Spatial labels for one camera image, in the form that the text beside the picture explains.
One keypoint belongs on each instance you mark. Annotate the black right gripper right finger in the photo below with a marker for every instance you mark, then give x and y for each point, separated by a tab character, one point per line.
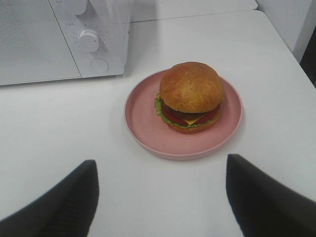
264	207

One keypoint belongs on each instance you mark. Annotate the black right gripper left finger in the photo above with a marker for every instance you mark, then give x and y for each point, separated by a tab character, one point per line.
66	210

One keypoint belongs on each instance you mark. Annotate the pink round plate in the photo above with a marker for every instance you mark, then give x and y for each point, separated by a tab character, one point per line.
174	133

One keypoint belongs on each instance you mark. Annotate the burger with sesame-free bun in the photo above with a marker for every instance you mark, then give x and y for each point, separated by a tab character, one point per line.
190	97

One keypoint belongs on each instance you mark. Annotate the round door release button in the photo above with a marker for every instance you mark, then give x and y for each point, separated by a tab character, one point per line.
99	65

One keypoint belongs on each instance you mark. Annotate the white microwave door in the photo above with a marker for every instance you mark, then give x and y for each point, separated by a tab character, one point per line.
32	45

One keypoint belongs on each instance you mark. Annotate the white timer knob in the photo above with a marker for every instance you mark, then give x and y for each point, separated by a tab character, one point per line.
89	41

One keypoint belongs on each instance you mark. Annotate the white microwave oven body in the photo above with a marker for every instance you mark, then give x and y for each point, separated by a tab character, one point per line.
96	32

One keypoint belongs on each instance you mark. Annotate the white upper power knob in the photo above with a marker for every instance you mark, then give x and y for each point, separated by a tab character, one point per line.
80	6

